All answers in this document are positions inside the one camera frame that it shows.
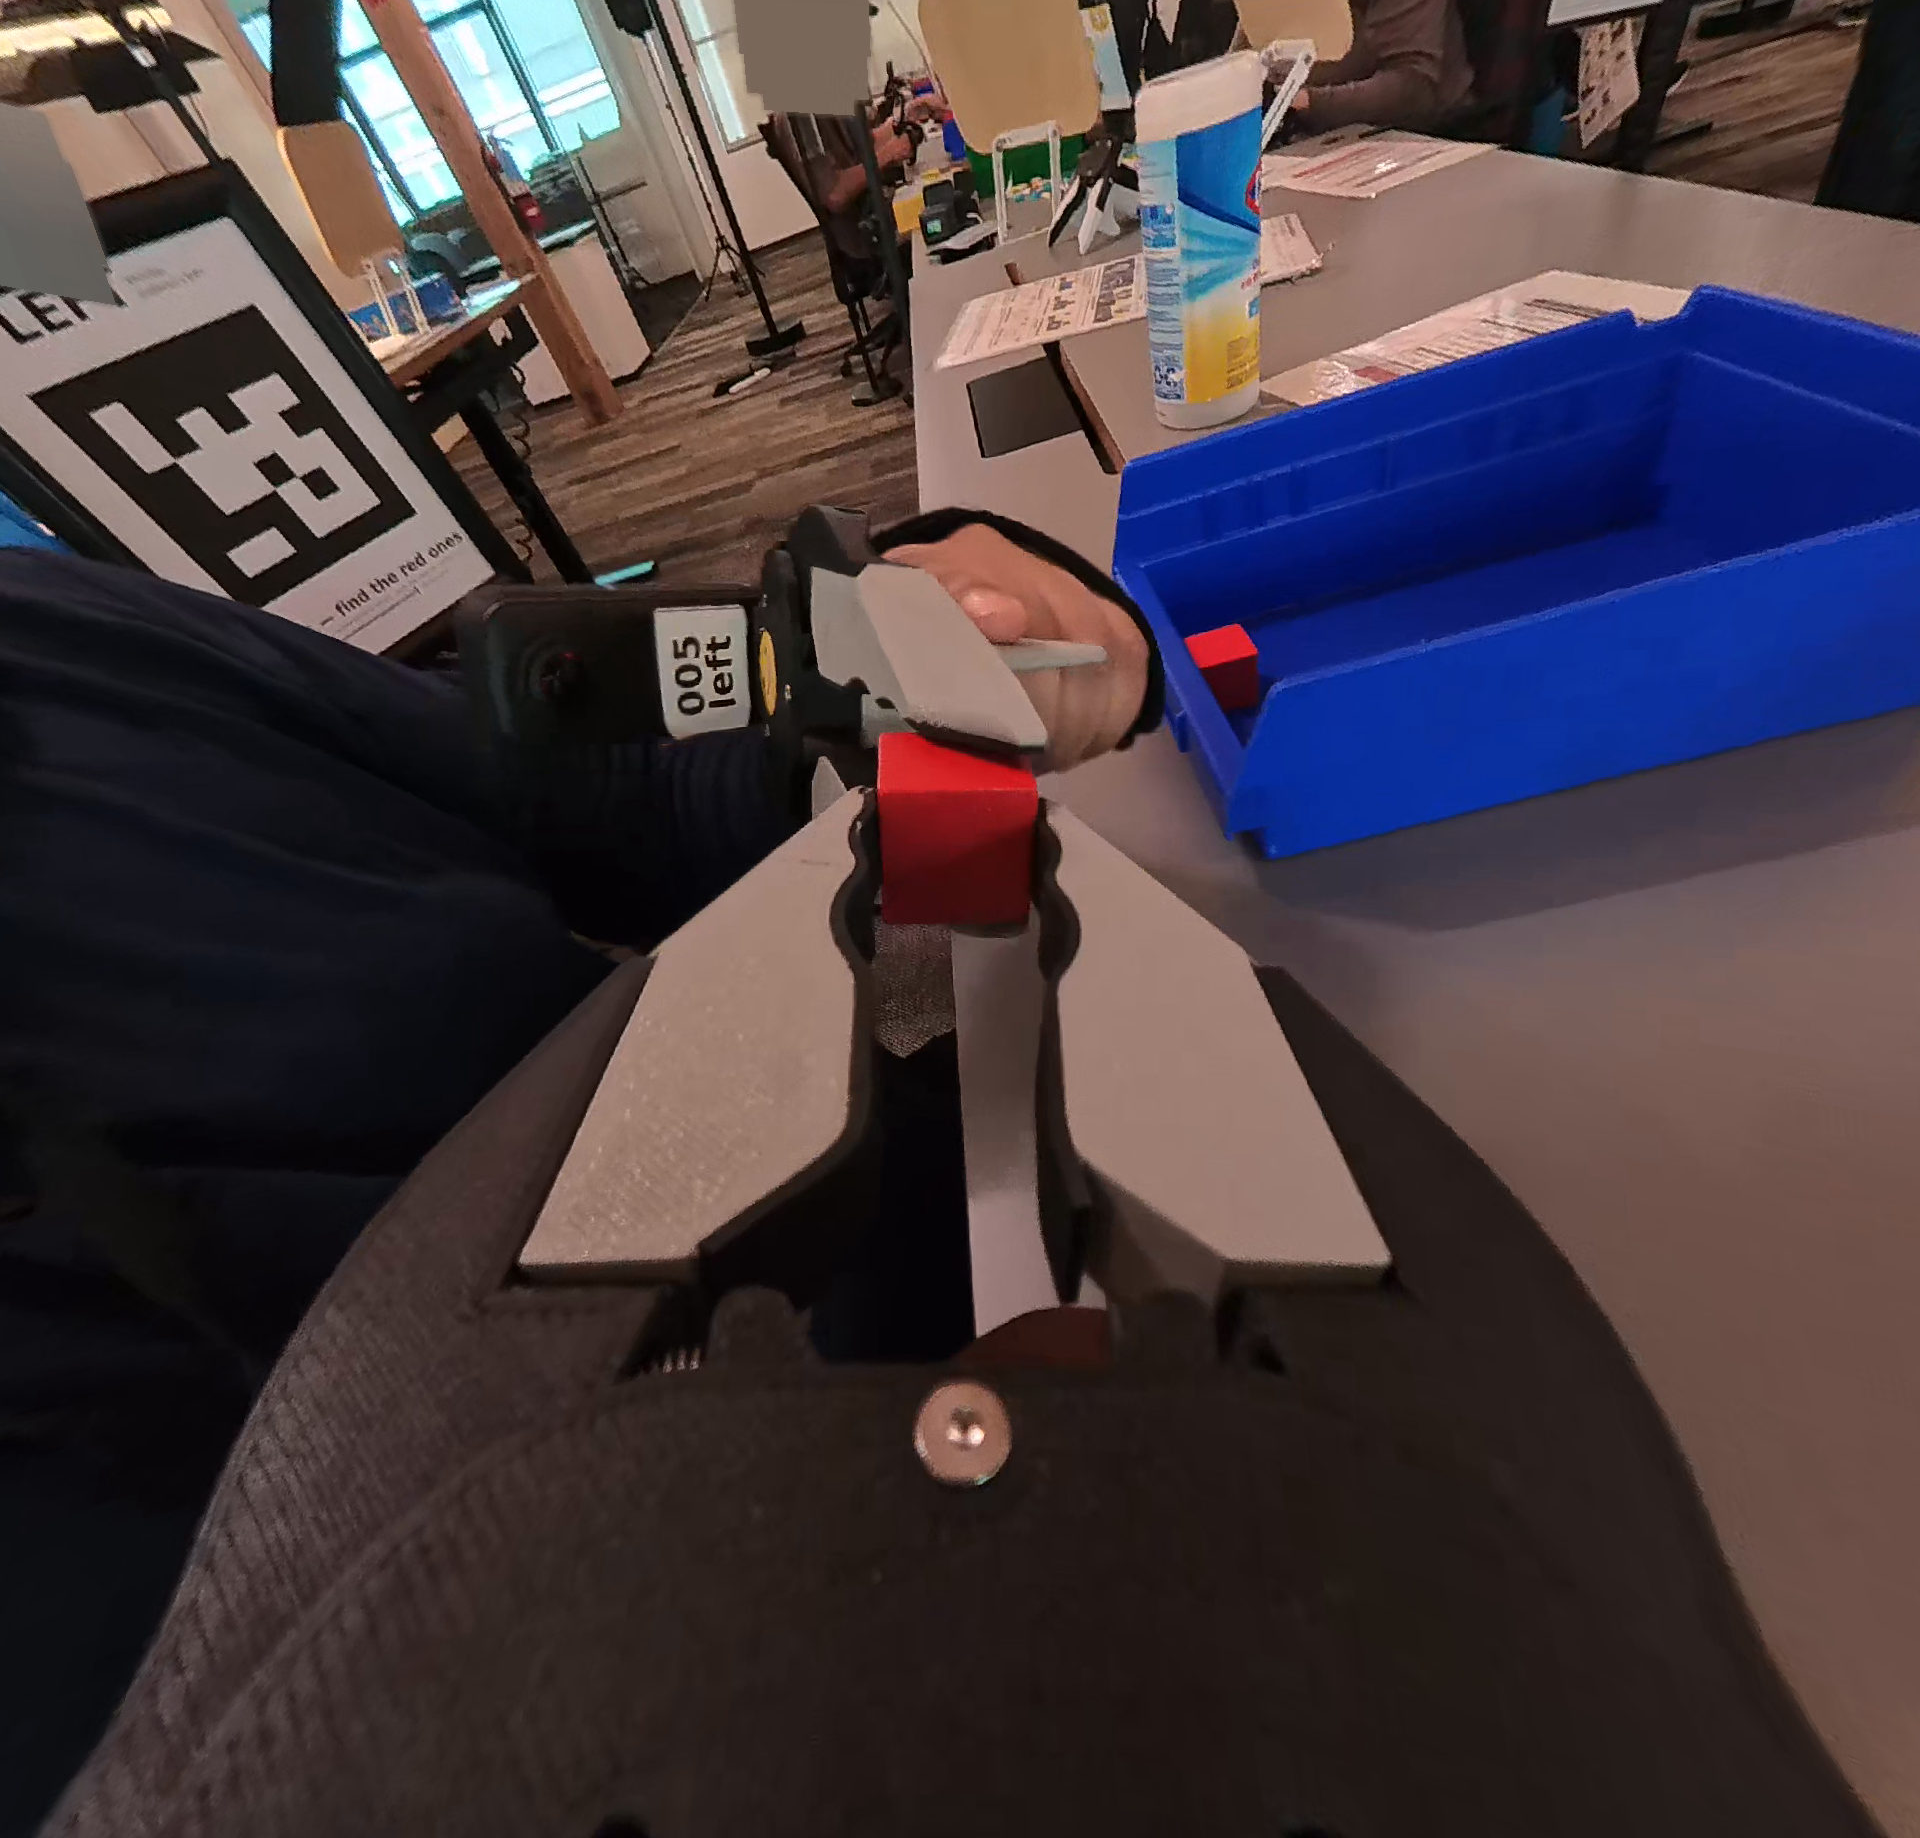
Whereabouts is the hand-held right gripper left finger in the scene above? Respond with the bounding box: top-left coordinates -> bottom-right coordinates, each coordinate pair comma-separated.
517,789 -> 879,1284

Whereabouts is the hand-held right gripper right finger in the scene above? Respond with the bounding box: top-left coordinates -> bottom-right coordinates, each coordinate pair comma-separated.
1034,800 -> 1396,1299

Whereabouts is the red wooden cube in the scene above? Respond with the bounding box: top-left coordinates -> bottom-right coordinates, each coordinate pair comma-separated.
1182,620 -> 1262,711
874,733 -> 1045,933

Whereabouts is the blue plastic bin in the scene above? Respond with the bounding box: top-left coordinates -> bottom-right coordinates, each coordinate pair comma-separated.
1110,282 -> 1920,864

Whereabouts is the person's left forearm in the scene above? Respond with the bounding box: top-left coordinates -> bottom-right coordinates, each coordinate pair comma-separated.
0,547 -> 818,969

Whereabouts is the person's left hand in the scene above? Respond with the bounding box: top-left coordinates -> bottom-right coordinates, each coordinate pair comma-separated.
881,525 -> 1152,776

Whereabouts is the printed paper sheet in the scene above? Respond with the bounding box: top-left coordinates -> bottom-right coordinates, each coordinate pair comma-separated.
1260,126 -> 1502,203
933,216 -> 1325,373

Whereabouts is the black white marker sign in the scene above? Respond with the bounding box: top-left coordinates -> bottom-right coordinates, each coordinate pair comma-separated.
0,162 -> 506,657

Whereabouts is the white bottle with yellow label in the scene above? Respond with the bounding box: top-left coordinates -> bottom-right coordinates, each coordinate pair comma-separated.
1131,49 -> 1267,432

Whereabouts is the black light stand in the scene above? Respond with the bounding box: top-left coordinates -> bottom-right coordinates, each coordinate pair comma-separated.
597,0 -> 806,357

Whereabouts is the wooden document stand board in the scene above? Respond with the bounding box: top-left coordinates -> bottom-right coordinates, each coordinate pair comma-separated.
274,120 -> 408,279
915,0 -> 1108,160
1235,0 -> 1354,65

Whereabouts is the laminated label sheet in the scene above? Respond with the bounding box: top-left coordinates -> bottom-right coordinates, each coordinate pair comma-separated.
1264,267 -> 1694,408

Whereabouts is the wooden support post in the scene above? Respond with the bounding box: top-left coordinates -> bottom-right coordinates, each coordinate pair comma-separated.
313,0 -> 626,426

